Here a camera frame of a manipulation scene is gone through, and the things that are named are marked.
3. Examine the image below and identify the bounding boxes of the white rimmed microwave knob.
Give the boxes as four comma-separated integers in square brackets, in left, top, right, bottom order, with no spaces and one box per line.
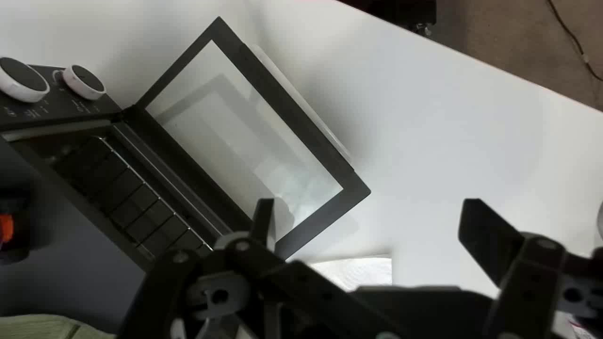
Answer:
[60,63,109,102]
[0,55,53,106]

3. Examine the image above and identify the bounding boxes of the orange gripper clip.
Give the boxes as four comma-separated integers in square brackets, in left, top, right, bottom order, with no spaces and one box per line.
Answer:
[0,213,15,247]

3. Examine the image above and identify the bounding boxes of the glass microwave door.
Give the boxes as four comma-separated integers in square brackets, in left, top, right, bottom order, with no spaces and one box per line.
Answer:
[134,16,373,262]

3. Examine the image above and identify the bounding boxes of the black toaster oven microwave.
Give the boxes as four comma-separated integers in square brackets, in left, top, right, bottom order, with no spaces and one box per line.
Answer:
[0,55,252,332]

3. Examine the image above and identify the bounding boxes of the green towel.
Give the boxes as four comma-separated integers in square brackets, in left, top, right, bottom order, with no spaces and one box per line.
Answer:
[0,313,119,339]

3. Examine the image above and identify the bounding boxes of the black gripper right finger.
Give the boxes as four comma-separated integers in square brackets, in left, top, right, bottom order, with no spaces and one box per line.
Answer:
[458,198,603,339]

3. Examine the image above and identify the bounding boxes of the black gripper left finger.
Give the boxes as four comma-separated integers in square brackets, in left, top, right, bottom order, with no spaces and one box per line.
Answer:
[119,196,379,339]

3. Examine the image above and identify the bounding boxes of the thin black floor cable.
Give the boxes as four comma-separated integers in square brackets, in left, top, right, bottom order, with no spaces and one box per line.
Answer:
[546,0,603,83]

